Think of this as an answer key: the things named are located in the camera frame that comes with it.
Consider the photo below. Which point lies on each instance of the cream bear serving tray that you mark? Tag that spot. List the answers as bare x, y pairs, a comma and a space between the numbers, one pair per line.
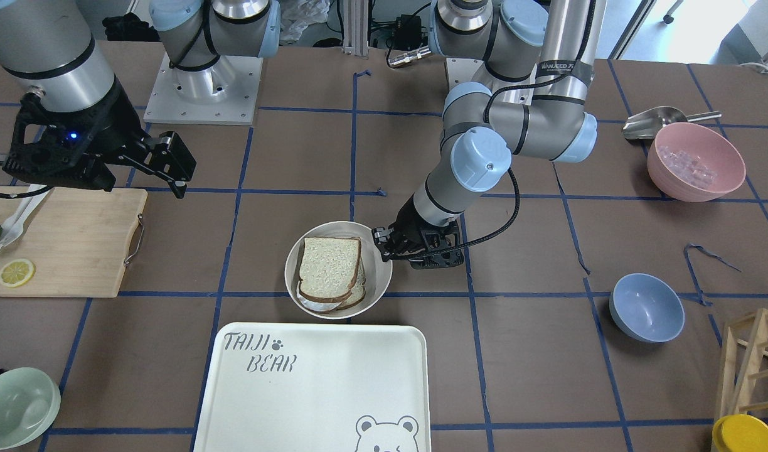
316, 387

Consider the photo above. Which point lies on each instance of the pink bowl with ice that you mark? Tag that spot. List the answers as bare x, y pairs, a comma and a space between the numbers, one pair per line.
692, 163

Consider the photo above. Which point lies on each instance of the green bowl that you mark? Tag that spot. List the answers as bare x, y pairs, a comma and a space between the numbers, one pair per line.
29, 403

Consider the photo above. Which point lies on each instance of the fried egg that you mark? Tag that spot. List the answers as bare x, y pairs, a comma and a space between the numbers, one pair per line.
316, 306

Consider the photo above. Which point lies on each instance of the white plastic spoon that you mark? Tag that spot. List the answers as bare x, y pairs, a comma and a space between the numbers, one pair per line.
14, 225

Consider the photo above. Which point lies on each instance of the bread slice under egg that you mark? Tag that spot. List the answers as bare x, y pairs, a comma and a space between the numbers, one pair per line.
358, 291

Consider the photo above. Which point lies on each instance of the bread slice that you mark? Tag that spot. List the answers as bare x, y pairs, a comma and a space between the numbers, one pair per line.
358, 291
329, 268

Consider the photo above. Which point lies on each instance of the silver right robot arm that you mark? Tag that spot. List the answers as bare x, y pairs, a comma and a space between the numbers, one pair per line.
48, 46

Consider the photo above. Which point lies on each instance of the blue bowl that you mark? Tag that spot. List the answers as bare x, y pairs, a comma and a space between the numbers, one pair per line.
646, 309

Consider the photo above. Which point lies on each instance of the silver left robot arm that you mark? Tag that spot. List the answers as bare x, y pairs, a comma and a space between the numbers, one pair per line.
541, 65

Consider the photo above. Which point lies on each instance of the lemon slice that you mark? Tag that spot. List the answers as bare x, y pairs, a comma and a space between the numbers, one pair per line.
17, 273

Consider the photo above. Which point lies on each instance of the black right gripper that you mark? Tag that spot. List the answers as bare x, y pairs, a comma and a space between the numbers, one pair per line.
106, 129

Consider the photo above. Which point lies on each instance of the metal scoop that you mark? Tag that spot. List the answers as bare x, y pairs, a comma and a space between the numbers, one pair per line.
646, 124

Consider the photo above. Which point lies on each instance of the white round plate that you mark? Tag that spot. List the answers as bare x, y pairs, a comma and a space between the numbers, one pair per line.
378, 272

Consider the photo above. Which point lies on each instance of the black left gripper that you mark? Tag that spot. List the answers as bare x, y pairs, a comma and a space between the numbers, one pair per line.
411, 221

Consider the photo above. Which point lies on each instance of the yellow cup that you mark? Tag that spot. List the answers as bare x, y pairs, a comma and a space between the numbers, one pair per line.
739, 432

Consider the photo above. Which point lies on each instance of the wooden cup rack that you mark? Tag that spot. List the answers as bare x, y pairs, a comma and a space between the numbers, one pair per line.
743, 364

